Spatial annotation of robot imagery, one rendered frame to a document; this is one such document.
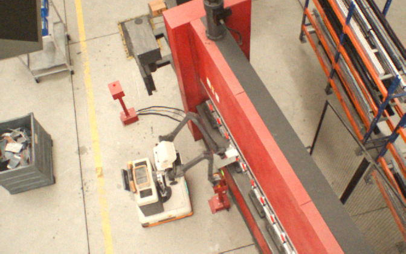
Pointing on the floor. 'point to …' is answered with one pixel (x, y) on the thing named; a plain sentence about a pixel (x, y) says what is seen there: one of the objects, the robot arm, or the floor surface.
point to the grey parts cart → (50, 47)
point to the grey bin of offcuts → (25, 155)
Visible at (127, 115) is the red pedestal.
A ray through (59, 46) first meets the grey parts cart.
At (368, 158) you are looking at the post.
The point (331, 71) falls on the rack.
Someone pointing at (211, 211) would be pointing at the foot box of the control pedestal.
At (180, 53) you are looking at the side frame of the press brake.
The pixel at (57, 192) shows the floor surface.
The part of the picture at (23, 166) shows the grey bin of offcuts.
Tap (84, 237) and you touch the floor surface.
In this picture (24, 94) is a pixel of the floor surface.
